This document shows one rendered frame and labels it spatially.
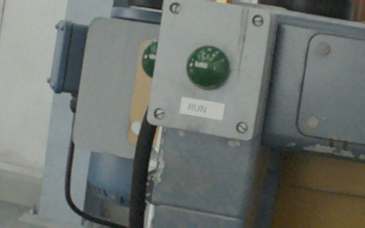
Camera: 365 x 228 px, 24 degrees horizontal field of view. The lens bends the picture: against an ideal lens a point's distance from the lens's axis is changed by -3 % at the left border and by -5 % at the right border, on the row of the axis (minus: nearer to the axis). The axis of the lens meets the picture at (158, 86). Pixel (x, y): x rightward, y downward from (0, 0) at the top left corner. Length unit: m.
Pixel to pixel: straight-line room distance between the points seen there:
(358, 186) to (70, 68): 0.41
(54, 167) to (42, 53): 0.90
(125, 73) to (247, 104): 0.48
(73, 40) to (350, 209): 0.41
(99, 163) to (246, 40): 0.56
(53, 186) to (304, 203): 4.88
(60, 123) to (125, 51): 4.66
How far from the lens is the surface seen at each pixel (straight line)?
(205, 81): 0.60
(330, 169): 0.90
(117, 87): 1.08
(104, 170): 1.13
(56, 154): 5.76
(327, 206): 0.96
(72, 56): 1.11
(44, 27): 6.25
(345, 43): 0.65
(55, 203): 5.80
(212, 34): 0.61
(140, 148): 0.69
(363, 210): 0.96
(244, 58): 0.61
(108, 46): 1.09
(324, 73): 0.65
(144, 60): 0.64
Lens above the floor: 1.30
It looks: 3 degrees down
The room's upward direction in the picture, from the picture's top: 9 degrees clockwise
